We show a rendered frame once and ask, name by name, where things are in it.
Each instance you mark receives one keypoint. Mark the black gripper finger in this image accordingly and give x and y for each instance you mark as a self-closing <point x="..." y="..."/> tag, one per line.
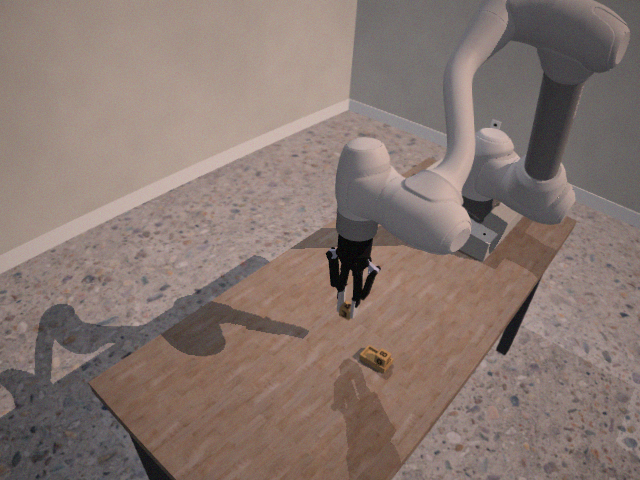
<point x="338" y="280"/>
<point x="358" y="293"/>

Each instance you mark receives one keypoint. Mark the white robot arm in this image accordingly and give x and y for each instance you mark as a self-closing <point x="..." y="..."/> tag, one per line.
<point x="431" y="210"/>

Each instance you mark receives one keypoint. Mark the tan wooden number cube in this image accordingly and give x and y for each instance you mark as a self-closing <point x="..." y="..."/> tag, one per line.
<point x="382" y="357"/>
<point x="344" y="310"/>

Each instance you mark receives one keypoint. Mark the orange rectangular tray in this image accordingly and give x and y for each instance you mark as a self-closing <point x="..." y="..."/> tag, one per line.
<point x="368" y="356"/>

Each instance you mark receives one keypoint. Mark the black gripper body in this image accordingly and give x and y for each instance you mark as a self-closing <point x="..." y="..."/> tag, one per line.
<point x="354" y="251"/>

